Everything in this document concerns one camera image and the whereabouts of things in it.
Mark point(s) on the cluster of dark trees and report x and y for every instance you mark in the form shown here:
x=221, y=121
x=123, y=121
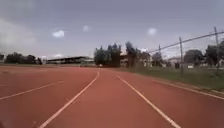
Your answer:
x=111, y=56

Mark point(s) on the pale building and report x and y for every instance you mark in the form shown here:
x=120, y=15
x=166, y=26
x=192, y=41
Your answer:
x=145, y=58

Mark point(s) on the red running track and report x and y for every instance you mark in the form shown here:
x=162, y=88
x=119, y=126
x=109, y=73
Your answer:
x=106, y=100

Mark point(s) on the roofed grandstand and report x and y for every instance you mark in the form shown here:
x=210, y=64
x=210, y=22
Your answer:
x=70, y=60

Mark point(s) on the trees behind fence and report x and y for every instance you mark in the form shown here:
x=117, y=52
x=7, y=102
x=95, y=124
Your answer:
x=195, y=56

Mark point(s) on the row of distant trees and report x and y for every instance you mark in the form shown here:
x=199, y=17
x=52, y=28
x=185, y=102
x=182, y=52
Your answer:
x=16, y=58

